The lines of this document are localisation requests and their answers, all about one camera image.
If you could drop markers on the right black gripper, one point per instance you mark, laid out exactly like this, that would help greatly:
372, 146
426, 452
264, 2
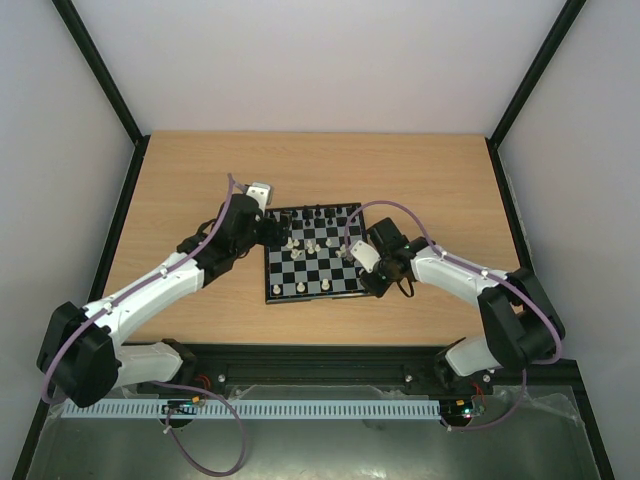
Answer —
371, 281

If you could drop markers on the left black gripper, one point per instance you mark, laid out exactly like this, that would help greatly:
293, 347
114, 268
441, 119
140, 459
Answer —
283, 229

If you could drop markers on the black grey chessboard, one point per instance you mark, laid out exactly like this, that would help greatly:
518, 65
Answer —
316, 251

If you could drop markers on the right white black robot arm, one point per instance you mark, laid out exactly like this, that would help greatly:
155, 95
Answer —
520, 325

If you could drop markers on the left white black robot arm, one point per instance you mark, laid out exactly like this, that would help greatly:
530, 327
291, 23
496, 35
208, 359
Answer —
84, 351

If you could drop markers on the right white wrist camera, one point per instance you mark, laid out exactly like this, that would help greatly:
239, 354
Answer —
365, 254

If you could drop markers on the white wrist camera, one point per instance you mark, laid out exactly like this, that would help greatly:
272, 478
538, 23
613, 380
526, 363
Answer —
365, 254
262, 193

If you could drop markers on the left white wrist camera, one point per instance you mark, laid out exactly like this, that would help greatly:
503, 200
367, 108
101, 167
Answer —
262, 193

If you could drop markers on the white slotted cable duct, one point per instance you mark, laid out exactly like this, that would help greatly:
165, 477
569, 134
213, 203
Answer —
258, 409

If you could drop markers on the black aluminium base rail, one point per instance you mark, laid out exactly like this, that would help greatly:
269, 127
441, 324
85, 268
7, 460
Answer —
221, 368

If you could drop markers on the left black frame post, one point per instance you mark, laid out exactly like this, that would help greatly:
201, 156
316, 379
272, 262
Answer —
93, 58

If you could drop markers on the black frame post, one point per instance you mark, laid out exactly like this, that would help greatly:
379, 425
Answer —
545, 54
93, 58

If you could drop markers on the right black frame post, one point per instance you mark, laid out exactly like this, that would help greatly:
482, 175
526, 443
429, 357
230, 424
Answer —
545, 54

